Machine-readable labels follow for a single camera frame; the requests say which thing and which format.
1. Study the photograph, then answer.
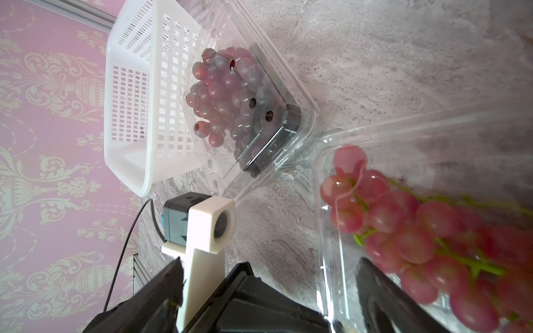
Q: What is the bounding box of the white perforated plastic basket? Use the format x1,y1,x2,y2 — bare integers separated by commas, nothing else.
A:
104,1,200,197

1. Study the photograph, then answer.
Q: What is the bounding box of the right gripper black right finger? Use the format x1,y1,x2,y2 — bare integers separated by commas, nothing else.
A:
356,258,448,333

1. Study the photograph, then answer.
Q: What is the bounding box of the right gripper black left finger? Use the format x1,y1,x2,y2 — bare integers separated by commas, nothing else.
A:
84,258,184,333

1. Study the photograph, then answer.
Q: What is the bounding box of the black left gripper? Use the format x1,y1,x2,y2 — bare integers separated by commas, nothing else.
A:
183,262,330,332

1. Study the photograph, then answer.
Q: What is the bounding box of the dark red grape bunch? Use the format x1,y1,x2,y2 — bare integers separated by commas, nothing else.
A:
185,47,260,148

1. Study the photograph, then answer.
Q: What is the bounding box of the light red grape bunch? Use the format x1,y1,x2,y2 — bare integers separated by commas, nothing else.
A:
319,144,532,332

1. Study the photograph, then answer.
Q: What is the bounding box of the black grape bunch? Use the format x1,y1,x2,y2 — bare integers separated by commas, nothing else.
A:
230,76,287,171

